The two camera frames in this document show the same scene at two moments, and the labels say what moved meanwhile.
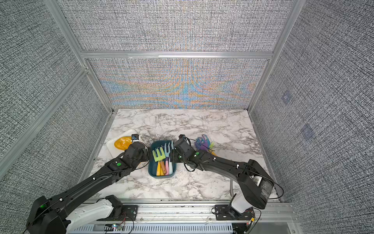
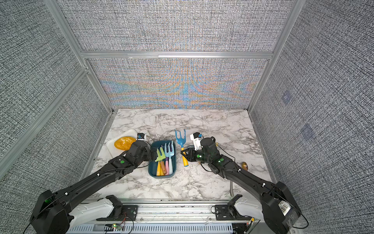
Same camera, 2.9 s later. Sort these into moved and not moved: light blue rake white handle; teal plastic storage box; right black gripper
Moved: right black gripper
Not moved: light blue rake white handle; teal plastic storage box
